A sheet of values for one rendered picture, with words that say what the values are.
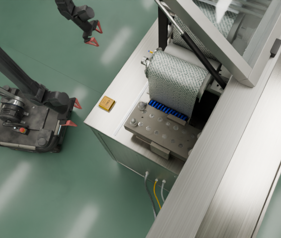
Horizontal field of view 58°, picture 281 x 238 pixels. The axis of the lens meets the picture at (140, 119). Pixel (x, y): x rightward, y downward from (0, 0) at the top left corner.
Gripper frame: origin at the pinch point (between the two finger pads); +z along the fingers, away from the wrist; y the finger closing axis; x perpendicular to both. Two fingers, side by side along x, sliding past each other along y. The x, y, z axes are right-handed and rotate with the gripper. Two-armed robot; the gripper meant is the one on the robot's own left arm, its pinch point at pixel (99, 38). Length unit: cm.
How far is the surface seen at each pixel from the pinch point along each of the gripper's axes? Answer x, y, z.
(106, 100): -1.8, -33.1, 15.1
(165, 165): -33, -65, 36
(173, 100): -44, -39, 17
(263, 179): -85, -77, 3
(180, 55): -51, -21, 7
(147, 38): -15.0, 15.3, 25.4
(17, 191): 121, -85, 52
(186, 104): -51, -41, 18
